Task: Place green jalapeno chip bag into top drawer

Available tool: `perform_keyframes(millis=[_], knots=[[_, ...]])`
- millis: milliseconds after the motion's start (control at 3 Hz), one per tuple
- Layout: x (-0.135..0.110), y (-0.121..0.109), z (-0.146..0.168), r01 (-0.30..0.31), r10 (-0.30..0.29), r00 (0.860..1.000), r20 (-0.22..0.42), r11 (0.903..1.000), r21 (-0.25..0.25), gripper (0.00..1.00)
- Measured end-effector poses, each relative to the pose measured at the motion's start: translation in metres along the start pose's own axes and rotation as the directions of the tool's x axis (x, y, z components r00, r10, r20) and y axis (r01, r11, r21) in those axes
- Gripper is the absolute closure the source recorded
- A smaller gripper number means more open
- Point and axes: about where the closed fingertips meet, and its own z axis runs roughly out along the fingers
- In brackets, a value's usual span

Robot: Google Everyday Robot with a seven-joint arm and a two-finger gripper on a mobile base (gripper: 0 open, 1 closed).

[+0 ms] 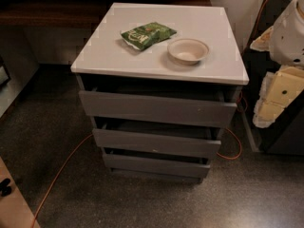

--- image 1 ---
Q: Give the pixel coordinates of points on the dark wooden shelf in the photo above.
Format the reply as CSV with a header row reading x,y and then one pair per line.
x,y
76,14

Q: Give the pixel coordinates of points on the grey top drawer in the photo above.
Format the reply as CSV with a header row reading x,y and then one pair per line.
x,y
190,105

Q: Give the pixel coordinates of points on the beige paper bowl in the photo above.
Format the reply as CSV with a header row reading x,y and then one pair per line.
x,y
188,51

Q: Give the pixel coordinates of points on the black clip on board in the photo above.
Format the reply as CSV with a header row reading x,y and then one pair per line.
x,y
5,188

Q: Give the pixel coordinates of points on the grey drawer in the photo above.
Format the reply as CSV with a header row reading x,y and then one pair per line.
x,y
158,138
156,166
190,105

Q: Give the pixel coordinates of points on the grey middle drawer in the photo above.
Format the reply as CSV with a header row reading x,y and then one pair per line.
x,y
158,138

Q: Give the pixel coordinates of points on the grey bottom drawer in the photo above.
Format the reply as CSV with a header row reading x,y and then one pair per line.
x,y
156,166

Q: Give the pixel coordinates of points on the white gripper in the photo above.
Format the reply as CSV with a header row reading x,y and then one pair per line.
x,y
289,40

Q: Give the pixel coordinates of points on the green jalapeno chip bag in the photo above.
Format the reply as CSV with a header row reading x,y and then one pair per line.
x,y
145,36

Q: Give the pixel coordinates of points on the grey drawer cabinet white top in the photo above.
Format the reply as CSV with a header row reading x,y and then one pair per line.
x,y
107,63

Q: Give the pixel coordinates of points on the tan wooden board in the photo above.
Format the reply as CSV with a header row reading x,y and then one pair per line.
x,y
14,210

